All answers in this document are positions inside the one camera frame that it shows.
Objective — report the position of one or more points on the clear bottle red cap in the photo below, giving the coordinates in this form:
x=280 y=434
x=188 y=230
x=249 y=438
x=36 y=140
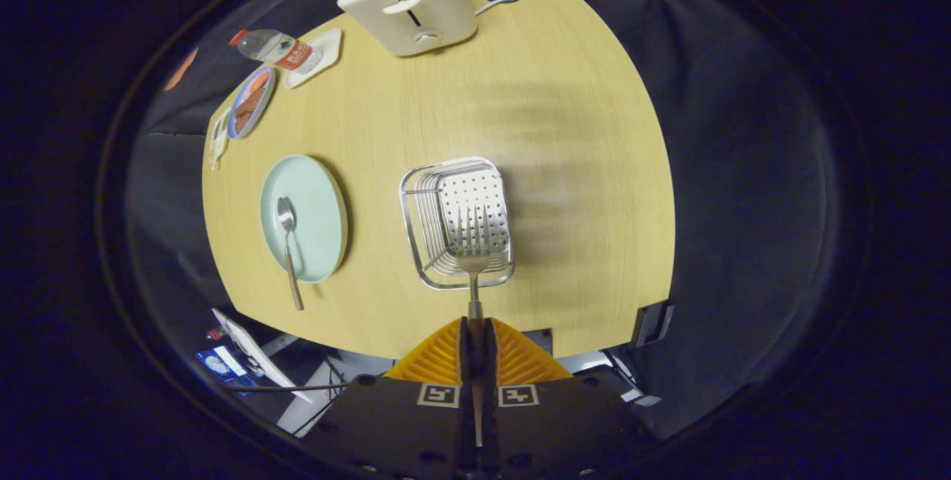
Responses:
x=278 y=49

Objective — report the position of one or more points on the blue printed packet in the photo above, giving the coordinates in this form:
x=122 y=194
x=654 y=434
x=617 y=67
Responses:
x=219 y=365

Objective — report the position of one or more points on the black backdrop cloth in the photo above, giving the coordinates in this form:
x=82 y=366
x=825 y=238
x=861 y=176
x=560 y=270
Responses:
x=743 y=168

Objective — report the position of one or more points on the white flat board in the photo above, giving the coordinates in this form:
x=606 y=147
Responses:
x=256 y=354

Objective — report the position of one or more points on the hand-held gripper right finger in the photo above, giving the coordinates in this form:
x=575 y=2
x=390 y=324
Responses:
x=489 y=406

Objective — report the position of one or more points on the white toaster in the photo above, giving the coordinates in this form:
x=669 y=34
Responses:
x=423 y=1

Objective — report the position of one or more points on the black under-table bracket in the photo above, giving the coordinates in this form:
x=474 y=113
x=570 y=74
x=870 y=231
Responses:
x=541 y=340

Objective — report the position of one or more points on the white square coaster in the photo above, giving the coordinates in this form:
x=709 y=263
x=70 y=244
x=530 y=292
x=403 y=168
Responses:
x=328 y=45

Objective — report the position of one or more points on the black table clamp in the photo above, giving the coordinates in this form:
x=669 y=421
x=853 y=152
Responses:
x=652 y=324

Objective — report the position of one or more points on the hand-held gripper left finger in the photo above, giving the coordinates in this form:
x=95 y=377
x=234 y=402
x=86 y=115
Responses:
x=466 y=406

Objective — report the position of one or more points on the blue plate with food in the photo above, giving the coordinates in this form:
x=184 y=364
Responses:
x=250 y=102

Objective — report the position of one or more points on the light green plate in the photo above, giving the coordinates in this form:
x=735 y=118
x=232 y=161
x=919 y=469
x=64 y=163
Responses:
x=319 y=212

